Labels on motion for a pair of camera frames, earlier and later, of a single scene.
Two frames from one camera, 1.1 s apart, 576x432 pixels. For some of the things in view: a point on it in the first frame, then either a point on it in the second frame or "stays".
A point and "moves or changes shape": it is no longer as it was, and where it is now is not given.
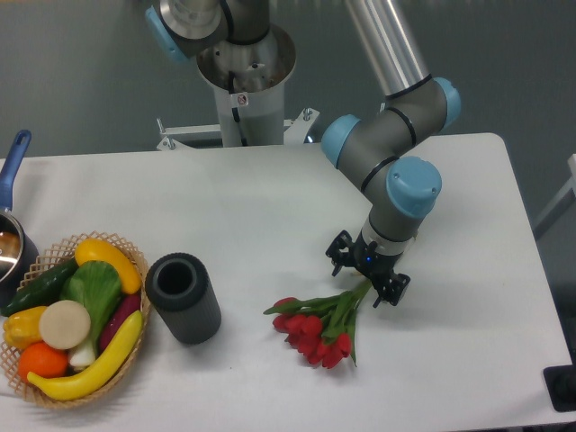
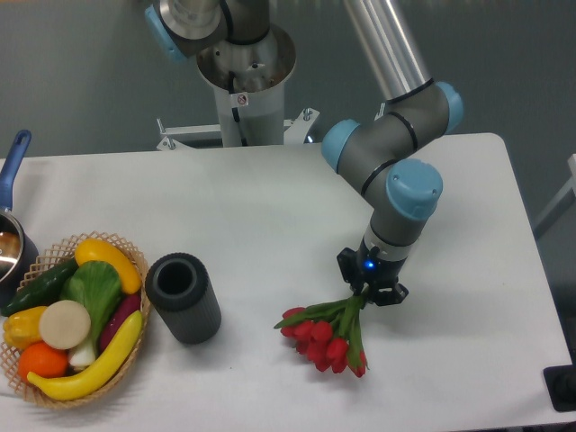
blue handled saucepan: (19, 254) stays
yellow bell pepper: (22, 328) stays
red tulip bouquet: (319, 328) moves or changes shape
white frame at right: (571, 184) stays
